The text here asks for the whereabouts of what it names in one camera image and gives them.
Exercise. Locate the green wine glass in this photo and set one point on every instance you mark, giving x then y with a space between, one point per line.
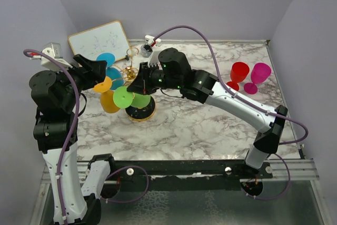
123 99

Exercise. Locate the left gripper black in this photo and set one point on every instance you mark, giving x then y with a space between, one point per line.
92 71

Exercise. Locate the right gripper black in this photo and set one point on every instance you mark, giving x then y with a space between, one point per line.
141 85

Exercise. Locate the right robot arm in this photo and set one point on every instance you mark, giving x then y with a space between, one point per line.
174 72

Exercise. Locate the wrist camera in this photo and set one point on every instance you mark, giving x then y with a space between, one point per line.
151 52
54 51

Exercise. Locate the pink wine glass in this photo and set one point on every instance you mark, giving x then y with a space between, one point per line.
259 74

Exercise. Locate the gold wire glass rack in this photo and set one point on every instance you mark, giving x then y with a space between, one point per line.
129 74

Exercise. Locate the orange wine glass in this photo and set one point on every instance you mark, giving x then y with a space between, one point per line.
106 98

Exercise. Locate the red wine glass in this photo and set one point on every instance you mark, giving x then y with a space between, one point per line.
239 72

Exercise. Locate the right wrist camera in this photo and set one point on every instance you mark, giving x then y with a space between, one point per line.
151 52

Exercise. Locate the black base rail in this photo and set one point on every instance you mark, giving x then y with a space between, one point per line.
183 175

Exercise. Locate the small whiteboard gold frame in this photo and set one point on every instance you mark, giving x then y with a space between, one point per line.
107 38

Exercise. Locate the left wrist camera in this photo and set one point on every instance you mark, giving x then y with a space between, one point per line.
54 51

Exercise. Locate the white eraser box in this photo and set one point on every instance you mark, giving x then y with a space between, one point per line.
150 40

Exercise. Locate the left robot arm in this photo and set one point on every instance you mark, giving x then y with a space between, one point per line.
57 96

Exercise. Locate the blue wine glass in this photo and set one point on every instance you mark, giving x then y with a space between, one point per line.
113 73

